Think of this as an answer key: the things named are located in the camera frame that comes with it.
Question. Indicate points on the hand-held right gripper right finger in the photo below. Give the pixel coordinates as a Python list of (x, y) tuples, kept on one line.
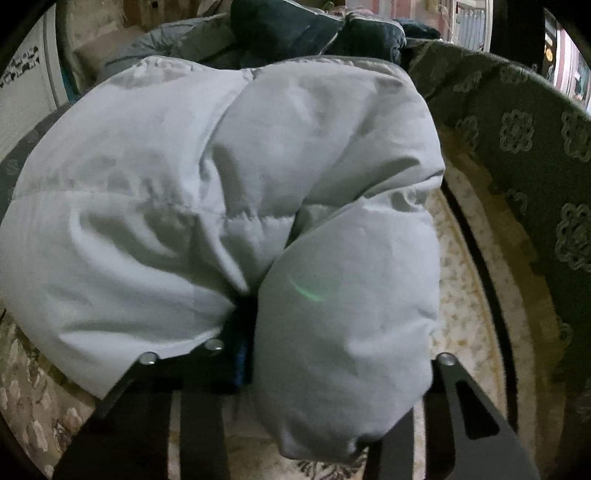
[(397, 450)]

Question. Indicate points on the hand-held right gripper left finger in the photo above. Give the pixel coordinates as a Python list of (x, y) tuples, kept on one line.
[(240, 360)]

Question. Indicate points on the white puffy jacket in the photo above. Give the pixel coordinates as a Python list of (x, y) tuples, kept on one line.
[(184, 184)]

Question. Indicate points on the floral bed blanket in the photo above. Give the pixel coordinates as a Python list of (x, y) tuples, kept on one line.
[(461, 286)]

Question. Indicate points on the dark teal quilted clothing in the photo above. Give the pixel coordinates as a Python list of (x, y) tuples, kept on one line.
[(286, 27)]

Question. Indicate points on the floral patterned sofa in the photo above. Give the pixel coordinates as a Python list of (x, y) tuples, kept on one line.
[(531, 138)]

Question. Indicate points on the colourful wall picture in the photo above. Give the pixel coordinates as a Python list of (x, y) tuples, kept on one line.
[(572, 69)]

